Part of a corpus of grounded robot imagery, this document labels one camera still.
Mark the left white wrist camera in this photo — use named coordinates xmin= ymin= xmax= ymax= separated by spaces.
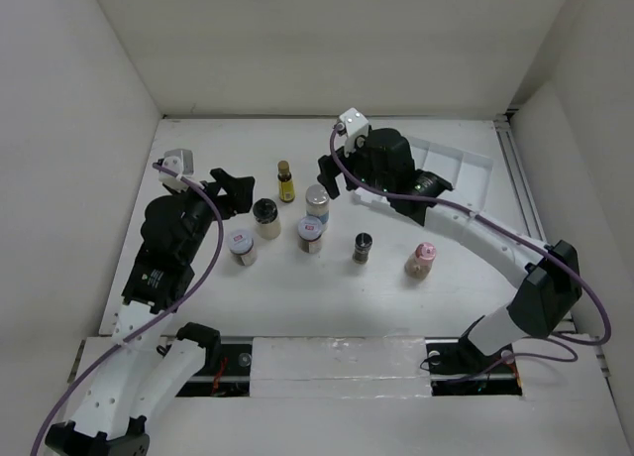
xmin=158 ymin=149 xmax=194 ymax=192

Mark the small yellow brown bottle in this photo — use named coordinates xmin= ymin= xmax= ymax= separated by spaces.
xmin=277 ymin=161 xmax=295 ymax=203

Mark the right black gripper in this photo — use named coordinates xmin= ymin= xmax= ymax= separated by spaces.
xmin=317 ymin=135 xmax=393 ymax=198

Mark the white organizer tray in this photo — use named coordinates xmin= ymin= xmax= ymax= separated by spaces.
xmin=351 ymin=133 xmax=495 ymax=219

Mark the silver lid spice jar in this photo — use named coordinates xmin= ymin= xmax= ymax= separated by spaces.
xmin=305 ymin=183 xmax=330 ymax=230

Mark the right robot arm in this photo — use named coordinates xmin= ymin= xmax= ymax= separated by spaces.
xmin=318 ymin=121 xmax=582 ymax=381

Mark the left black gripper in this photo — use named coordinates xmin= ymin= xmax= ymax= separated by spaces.
xmin=169 ymin=168 xmax=253 ymax=262

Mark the aluminium rail right side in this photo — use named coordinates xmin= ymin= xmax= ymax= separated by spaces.
xmin=493 ymin=114 xmax=546 ymax=241

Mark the white red lid jar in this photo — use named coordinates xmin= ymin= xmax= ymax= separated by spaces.
xmin=227 ymin=229 xmax=257 ymax=267
xmin=297 ymin=215 xmax=323 ymax=254

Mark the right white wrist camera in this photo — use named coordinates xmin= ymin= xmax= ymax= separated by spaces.
xmin=335 ymin=108 xmax=370 ymax=157

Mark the black knob lid jar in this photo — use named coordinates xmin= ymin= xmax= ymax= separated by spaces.
xmin=253 ymin=198 xmax=281 ymax=240

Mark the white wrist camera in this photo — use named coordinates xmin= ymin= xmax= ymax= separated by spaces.
xmin=335 ymin=108 xmax=370 ymax=157
xmin=158 ymin=149 xmax=194 ymax=192

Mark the pink cap bottle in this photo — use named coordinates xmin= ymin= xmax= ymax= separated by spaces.
xmin=404 ymin=242 xmax=437 ymax=281

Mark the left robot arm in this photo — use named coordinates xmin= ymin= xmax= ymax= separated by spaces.
xmin=34 ymin=161 xmax=255 ymax=455

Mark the black mounting rail front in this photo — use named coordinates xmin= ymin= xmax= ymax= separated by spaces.
xmin=178 ymin=337 xmax=523 ymax=399

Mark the black pepper grinder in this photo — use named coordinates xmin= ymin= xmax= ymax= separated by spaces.
xmin=353 ymin=232 xmax=373 ymax=264

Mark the white foam block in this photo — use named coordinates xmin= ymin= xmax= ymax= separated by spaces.
xmin=250 ymin=336 xmax=431 ymax=399

